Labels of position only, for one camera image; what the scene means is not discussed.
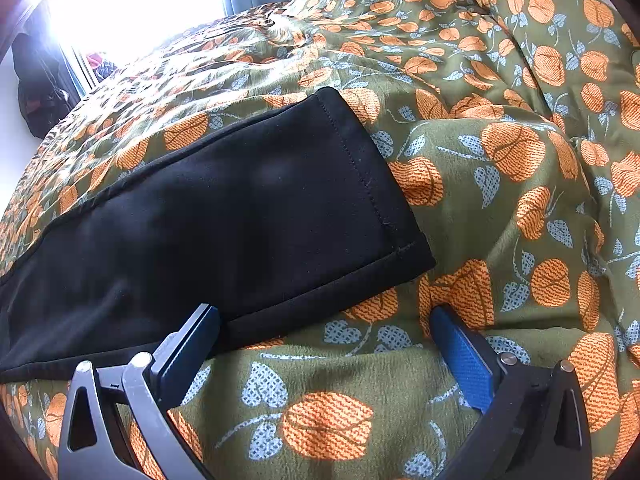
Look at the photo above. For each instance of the black pants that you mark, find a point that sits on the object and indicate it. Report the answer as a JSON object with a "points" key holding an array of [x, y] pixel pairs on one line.
{"points": [[225, 220]]}

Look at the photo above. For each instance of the red and blue clothes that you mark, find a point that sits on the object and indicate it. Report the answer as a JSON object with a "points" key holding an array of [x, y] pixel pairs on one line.
{"points": [[100, 66]]}

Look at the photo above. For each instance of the black hanging jacket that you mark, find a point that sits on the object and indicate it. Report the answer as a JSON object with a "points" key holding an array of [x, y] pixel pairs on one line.
{"points": [[40, 85]]}

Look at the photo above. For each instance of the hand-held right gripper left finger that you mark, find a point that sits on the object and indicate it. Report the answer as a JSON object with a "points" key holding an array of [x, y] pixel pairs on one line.
{"points": [[192, 355]]}

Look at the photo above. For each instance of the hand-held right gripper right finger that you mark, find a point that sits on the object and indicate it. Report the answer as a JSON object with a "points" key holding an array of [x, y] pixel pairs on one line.
{"points": [[465, 360]]}

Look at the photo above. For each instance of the green orange floral blanket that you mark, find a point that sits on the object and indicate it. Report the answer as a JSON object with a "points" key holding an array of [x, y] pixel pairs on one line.
{"points": [[500, 210]]}

